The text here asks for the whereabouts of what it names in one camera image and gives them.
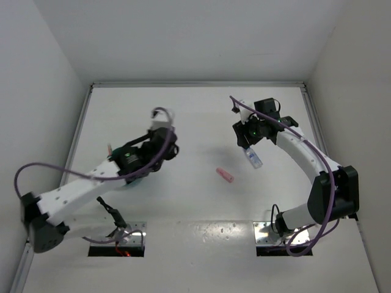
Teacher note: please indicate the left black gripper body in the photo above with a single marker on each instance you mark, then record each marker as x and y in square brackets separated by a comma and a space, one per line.
[171, 154]

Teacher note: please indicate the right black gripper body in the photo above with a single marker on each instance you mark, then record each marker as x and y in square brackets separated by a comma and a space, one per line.
[250, 132]

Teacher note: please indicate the clear blue spray bottle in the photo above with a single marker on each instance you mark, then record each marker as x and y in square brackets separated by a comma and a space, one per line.
[253, 158]

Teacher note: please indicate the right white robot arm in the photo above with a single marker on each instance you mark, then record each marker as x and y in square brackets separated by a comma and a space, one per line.
[335, 188]

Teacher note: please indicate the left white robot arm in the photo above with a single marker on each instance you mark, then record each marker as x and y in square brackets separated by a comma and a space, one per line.
[44, 215]

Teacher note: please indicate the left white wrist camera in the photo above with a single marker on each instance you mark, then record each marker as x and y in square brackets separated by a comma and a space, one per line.
[162, 120]

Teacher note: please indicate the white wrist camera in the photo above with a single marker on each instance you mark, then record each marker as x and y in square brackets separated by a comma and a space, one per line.
[243, 111]
[162, 120]

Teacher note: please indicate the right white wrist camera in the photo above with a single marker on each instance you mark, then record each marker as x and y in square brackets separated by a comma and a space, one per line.
[243, 111]

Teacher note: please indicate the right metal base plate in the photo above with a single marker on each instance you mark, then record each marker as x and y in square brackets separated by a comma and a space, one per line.
[266, 237]

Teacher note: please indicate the metal base plate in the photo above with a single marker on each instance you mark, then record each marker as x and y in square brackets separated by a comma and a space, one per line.
[266, 237]
[134, 235]

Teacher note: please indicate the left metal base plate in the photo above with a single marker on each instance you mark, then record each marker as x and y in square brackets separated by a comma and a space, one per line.
[134, 235]

